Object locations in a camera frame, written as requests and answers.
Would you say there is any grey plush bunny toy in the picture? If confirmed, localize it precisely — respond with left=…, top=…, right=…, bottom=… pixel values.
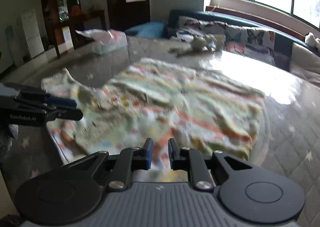
left=169, top=34, right=217, bottom=57

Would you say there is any butterfly print pillow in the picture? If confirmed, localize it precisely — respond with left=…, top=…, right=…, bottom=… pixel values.
left=223, top=25, right=276, bottom=66
left=171, top=16, right=228, bottom=43

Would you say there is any white refrigerator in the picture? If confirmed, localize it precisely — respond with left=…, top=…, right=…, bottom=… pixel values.
left=21, top=9, right=44, bottom=59

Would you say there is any colourful patterned knit cardigan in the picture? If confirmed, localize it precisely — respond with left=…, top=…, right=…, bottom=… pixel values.
left=41, top=58, right=265, bottom=182

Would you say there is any dark wooden shelf cabinet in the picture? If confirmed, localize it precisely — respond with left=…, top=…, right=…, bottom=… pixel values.
left=41, top=0, right=81, bottom=45

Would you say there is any teal bed frame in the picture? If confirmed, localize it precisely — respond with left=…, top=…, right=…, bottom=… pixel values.
left=124, top=9, right=320, bottom=58

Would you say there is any grey cushion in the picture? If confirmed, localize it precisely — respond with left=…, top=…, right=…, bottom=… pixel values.
left=289, top=43, right=320, bottom=87

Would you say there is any butterfly print pillow right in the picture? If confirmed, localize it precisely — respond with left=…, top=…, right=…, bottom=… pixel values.
left=223, top=25, right=276, bottom=66

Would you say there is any tissue pack in plastic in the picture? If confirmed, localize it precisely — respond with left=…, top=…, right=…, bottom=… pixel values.
left=76, top=29, right=127, bottom=55

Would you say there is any butterfly print pillow left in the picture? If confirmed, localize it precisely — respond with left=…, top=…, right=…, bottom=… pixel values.
left=171, top=16, right=228, bottom=43

